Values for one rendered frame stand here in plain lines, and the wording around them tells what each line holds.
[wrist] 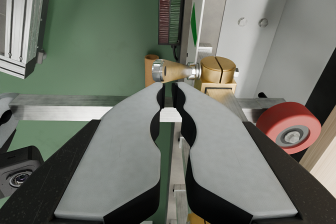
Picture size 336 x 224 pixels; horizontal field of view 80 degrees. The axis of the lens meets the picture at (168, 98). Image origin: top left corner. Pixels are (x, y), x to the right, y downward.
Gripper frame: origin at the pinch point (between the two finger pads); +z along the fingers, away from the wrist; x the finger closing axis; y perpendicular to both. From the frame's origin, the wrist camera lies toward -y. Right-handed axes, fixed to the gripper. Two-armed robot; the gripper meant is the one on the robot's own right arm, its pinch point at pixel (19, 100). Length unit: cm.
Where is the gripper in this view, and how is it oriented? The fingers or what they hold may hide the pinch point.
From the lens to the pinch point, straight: 41.3
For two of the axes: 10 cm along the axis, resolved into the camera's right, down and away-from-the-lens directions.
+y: -10.0, -0.2, -0.5
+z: -0.3, -5.7, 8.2
